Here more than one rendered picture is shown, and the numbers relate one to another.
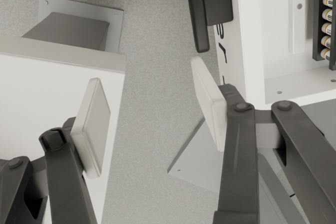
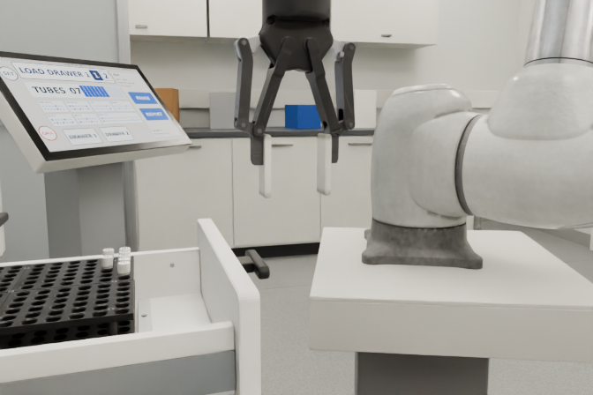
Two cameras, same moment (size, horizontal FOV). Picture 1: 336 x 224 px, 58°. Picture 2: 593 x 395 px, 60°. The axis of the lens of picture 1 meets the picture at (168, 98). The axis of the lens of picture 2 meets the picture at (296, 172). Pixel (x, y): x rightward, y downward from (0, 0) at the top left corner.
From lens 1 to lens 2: 0.51 m
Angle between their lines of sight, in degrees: 57
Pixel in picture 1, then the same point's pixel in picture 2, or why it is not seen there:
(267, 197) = not seen: hidden behind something
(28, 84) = (392, 290)
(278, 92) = (173, 264)
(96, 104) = (323, 167)
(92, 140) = (322, 141)
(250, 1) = (221, 247)
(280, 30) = (158, 315)
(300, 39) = (142, 303)
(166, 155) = not seen: outside the picture
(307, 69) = not seen: hidden behind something
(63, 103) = (361, 284)
